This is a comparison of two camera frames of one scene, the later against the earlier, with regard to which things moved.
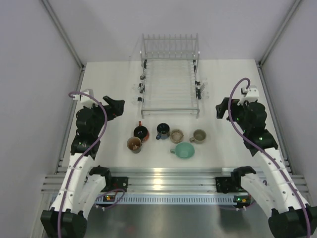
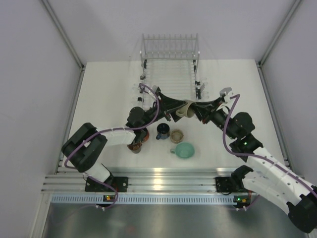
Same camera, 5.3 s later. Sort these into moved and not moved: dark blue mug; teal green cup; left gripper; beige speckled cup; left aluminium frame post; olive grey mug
Moved: olive grey mug; left gripper
Not moved: dark blue mug; left aluminium frame post; beige speckled cup; teal green cup
